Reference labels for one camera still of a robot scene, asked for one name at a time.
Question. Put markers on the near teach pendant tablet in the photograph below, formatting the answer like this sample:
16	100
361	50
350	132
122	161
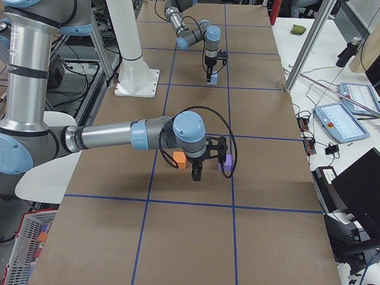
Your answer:
340	123

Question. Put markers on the white chair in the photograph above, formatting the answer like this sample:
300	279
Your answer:
48	182

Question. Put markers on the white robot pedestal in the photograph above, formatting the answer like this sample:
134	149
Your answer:
135	79

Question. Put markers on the aluminium frame post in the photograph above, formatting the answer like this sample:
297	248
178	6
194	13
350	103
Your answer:
313	34

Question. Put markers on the teach pendant tablet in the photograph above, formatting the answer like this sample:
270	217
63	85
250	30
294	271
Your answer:
340	123
364	94

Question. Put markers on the white plastic basket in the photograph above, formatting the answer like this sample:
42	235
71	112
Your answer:
27	246

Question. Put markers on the far teach pendant tablet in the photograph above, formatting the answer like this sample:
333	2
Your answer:
364	94

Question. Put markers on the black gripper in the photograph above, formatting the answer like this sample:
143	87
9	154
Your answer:
196	162
209	63

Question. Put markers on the black power box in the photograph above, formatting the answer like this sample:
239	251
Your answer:
327	195

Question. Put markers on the red cylinder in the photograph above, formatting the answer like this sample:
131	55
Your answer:
275	11

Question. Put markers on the purple foam block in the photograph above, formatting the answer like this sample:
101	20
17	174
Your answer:
228	164

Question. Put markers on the green cloth pouch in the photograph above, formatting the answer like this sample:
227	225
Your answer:
298	30

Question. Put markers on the black laptop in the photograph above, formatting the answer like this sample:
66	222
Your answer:
358	187

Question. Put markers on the orange foam block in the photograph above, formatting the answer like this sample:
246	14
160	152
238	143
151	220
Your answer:
180	159

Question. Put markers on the light blue foam block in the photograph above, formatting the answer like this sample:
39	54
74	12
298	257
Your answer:
213	80

